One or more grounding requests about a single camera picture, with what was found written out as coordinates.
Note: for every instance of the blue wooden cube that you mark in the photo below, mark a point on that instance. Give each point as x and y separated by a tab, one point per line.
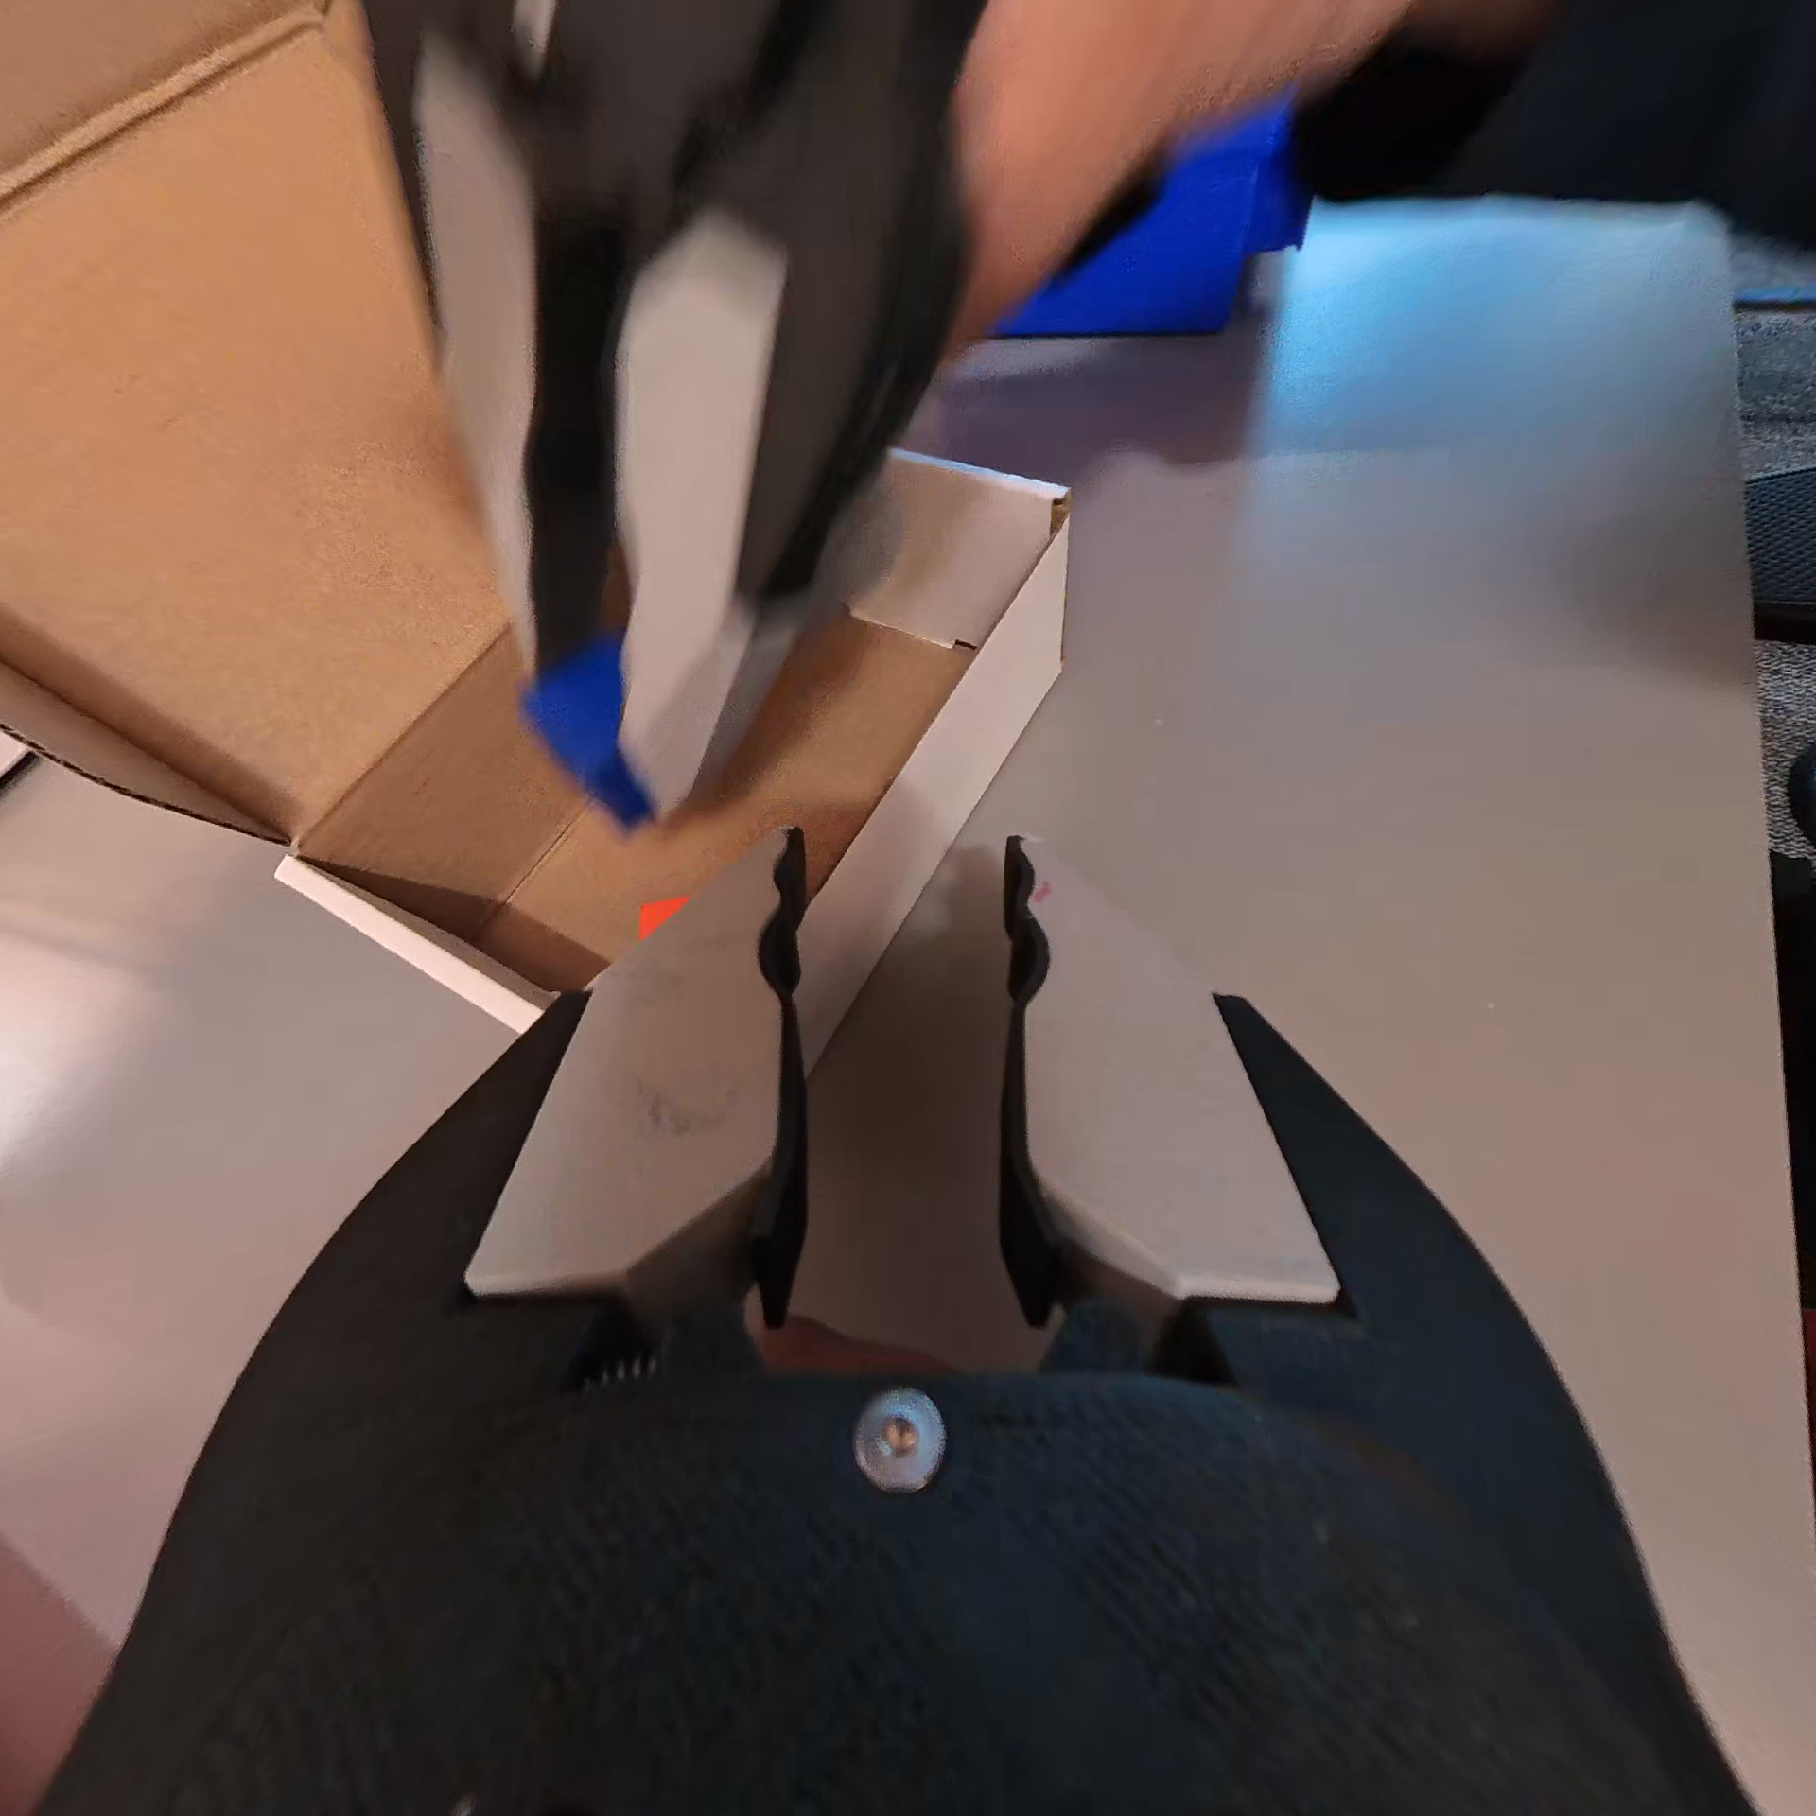
590	739

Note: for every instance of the white cardboard box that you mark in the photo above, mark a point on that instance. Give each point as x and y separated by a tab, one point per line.
213	427

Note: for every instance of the blue plastic bin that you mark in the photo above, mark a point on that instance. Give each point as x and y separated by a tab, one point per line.
1165	270

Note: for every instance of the red wooden cube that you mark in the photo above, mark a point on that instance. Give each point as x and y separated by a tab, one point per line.
661	921

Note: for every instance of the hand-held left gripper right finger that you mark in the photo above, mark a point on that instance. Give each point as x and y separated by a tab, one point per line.
1165	1136

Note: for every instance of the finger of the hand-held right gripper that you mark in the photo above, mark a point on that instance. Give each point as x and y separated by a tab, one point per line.
484	285
696	497

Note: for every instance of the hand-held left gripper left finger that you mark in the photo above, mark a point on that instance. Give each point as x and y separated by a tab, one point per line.
639	1136

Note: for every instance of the person's right hand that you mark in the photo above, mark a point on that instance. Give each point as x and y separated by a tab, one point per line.
1080	100

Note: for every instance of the person's right forearm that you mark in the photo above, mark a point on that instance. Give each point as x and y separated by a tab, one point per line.
1562	100

